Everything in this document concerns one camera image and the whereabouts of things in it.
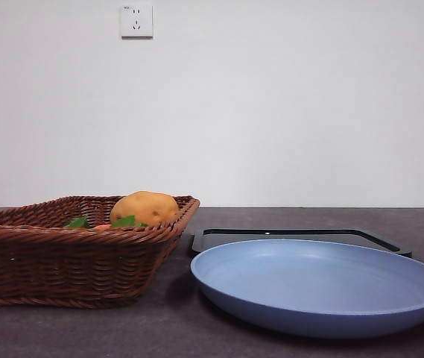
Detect green chili pepper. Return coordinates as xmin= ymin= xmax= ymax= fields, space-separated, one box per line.
xmin=63 ymin=216 xmax=90 ymax=230

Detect brown woven wicker basket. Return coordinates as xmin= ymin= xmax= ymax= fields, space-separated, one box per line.
xmin=0 ymin=195 xmax=201 ymax=310

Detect yellow-brown potato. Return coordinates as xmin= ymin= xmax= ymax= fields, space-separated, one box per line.
xmin=110 ymin=190 xmax=180 ymax=227

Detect white wall power socket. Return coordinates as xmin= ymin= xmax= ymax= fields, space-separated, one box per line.
xmin=120 ymin=3 xmax=154 ymax=40

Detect dark green cutting board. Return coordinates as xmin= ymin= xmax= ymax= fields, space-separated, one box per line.
xmin=188 ymin=227 xmax=413 ymax=258

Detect light blue round plate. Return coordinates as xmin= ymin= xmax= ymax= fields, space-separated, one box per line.
xmin=190 ymin=239 xmax=424 ymax=339

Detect orange carrot with green leaves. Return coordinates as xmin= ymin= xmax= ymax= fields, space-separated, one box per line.
xmin=94 ymin=215 xmax=149 ymax=230

